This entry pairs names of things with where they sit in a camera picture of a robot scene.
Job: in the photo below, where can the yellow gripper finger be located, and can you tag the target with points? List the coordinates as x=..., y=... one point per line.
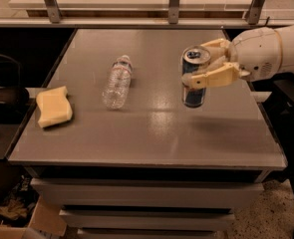
x=223, y=76
x=218, y=51

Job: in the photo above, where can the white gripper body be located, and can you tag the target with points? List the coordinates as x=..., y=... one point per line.
x=255, y=54

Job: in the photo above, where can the Red Bull can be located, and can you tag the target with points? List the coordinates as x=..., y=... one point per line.
x=194, y=62

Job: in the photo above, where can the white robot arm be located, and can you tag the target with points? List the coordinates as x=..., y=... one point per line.
x=286, y=35

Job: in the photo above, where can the clear plastic water bottle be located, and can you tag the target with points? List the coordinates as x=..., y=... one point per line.
x=118, y=84

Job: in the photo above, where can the yellow sponge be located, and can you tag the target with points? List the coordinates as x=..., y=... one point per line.
x=54, y=107

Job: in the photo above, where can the grey drawer cabinet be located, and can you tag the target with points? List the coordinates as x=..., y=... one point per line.
x=148, y=202

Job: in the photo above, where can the white shelf with metal brackets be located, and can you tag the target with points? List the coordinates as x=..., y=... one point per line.
x=174, y=14

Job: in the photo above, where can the black chair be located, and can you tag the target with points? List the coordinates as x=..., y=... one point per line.
x=13, y=97

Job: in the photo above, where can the cardboard box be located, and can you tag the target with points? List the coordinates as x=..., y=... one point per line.
x=45, y=223

